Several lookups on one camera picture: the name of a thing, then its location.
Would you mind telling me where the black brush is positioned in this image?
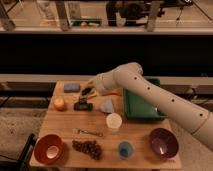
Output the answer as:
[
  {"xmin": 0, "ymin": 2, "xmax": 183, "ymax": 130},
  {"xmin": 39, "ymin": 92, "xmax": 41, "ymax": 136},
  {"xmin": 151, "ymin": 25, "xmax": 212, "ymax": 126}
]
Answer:
[{"xmin": 74, "ymin": 98, "xmax": 93, "ymax": 111}]

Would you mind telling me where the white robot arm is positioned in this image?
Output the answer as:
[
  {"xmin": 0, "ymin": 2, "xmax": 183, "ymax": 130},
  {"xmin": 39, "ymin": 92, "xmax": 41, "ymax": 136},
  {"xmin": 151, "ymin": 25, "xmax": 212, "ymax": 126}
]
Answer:
[{"xmin": 85, "ymin": 62, "xmax": 213, "ymax": 151}]

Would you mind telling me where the blue cup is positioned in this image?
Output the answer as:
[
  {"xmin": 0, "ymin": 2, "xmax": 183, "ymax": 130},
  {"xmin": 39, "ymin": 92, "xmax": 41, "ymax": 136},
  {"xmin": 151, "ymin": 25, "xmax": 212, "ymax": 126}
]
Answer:
[{"xmin": 118, "ymin": 141, "xmax": 133, "ymax": 160}]

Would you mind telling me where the yellow green banana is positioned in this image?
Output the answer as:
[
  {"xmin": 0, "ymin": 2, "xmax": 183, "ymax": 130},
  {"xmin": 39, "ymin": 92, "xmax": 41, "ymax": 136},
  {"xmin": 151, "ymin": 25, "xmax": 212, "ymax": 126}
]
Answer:
[{"xmin": 79, "ymin": 93, "xmax": 98, "ymax": 100}]

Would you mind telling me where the blue sponge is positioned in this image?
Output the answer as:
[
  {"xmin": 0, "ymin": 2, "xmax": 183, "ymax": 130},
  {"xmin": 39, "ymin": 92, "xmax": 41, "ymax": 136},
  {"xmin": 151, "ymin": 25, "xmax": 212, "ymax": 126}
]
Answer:
[{"xmin": 64, "ymin": 83, "xmax": 80, "ymax": 93}]

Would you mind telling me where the orange carrot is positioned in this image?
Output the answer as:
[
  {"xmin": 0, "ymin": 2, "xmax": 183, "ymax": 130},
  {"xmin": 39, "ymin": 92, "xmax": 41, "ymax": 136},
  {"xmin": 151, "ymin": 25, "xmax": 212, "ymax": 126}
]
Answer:
[{"xmin": 106, "ymin": 89, "xmax": 122, "ymax": 96}]

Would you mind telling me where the light blue cloth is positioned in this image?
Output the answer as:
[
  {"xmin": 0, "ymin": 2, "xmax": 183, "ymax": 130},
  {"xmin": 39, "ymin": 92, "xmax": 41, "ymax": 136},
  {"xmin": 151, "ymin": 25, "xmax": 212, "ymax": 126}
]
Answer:
[{"xmin": 100, "ymin": 99, "xmax": 115, "ymax": 114}]

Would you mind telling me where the orange fruit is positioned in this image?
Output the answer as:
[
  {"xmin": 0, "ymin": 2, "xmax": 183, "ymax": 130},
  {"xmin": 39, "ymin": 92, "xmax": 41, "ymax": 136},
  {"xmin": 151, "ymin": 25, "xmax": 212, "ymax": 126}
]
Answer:
[{"xmin": 54, "ymin": 98, "xmax": 66, "ymax": 111}]

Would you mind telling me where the wooden table board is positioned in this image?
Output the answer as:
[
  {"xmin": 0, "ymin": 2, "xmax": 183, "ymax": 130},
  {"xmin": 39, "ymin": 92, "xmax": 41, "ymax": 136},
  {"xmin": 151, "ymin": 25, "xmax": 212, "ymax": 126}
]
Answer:
[{"xmin": 30, "ymin": 81, "xmax": 181, "ymax": 170}]

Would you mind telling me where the green plastic tray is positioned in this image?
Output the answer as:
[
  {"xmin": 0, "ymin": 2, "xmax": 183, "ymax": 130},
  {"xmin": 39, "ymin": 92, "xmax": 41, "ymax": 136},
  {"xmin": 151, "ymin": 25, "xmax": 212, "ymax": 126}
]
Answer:
[{"xmin": 122, "ymin": 77, "xmax": 169, "ymax": 122}]

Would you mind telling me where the bunch of dark grapes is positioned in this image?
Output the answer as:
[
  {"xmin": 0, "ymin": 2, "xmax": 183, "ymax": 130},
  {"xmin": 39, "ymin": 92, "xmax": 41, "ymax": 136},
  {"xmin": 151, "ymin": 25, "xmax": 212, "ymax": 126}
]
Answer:
[{"xmin": 72, "ymin": 140, "xmax": 102, "ymax": 160}]

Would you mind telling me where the orange bowl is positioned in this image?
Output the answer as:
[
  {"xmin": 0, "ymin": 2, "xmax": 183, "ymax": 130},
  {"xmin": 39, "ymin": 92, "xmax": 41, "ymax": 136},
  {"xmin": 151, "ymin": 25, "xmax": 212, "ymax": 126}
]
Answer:
[{"xmin": 34, "ymin": 134, "xmax": 64, "ymax": 165}]

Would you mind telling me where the purple bowl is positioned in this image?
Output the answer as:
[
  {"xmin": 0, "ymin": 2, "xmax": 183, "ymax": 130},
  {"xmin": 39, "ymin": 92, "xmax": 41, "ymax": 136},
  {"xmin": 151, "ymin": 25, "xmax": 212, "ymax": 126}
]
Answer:
[{"xmin": 149, "ymin": 128, "xmax": 179, "ymax": 159}]

